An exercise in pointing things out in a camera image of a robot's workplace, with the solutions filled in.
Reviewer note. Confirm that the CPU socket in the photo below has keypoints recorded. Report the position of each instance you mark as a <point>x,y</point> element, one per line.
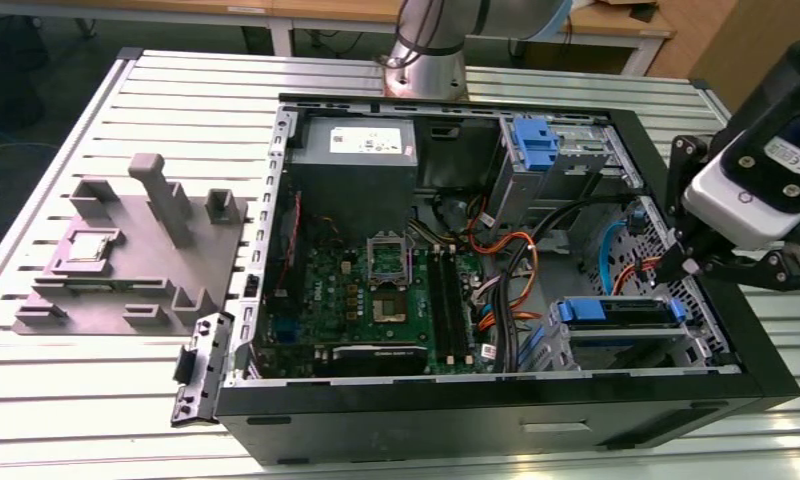
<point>394,309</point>

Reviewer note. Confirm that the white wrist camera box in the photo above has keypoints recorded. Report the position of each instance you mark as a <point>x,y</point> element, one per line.
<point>727,210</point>

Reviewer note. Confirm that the green motherboard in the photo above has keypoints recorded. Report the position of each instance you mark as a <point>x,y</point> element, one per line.
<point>334,300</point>

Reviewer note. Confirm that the silver CPU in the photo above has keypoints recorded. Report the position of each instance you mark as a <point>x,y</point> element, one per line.
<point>88,248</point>

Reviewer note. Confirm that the black graphics card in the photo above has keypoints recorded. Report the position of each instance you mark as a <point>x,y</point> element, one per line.
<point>374,360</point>

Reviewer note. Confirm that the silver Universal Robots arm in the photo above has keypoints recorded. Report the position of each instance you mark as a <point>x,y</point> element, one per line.
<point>427,75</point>

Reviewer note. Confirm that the blue board connector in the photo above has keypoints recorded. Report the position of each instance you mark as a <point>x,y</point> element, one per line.
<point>287,332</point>

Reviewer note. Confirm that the hard disk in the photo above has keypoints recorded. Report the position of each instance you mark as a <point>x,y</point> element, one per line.
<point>587,311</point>

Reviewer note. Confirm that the black RAM slot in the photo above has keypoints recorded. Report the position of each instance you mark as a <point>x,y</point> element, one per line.
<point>442,305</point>
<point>460,305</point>

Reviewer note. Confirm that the metal optical drive cage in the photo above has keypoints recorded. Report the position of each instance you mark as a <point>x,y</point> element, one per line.
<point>527,195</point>

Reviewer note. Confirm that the black PC case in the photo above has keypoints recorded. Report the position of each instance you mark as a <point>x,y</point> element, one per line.
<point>440,425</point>

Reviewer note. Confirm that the white power supply label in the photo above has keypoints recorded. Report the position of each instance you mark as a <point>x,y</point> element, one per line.
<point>367,140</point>

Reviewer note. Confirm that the metal disk bay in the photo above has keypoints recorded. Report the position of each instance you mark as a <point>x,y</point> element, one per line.
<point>621,334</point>

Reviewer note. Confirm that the grey metal card bracket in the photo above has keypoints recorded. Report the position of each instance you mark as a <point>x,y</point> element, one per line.
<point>203,360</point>

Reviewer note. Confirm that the blue plastic drive latch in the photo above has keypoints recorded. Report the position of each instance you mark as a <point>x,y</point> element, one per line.
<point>536,145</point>

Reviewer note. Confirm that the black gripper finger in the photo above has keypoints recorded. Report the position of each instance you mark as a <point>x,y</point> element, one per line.
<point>683,160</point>
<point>774,272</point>

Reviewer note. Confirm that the green RAM stick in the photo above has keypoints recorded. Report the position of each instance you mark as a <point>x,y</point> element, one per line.
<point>116,286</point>

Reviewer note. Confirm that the grey parts rack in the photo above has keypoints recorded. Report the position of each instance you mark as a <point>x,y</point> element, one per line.
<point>153,270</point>

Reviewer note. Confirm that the grey power supply unit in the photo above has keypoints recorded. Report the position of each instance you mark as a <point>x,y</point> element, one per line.
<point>354,200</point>

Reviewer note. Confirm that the wooden cabinet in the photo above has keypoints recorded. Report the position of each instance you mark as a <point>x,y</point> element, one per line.
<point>741,30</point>

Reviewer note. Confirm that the wooden desk white frame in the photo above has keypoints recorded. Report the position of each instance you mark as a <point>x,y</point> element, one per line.
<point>614,20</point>

